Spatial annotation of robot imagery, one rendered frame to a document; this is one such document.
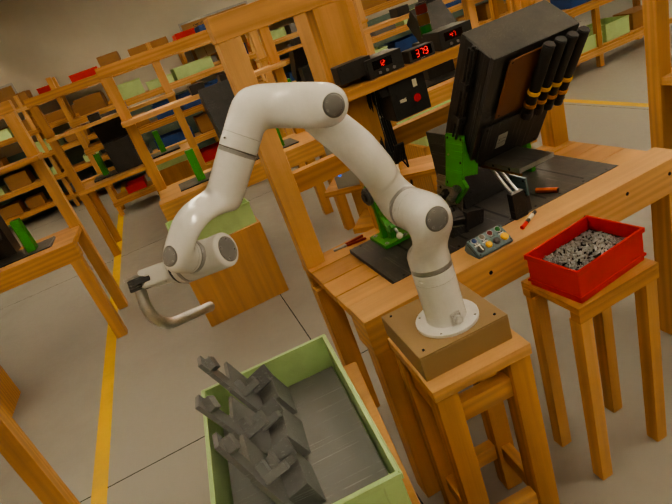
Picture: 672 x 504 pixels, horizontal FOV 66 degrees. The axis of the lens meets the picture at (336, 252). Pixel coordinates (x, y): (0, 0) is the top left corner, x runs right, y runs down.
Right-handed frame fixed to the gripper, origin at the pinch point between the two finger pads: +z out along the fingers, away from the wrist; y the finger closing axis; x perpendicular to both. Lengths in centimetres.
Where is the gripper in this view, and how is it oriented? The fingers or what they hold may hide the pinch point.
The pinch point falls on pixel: (140, 284)
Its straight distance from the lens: 145.2
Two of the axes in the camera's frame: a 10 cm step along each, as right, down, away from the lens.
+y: -4.7, 1.1, -8.8
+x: 3.1, 9.5, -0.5
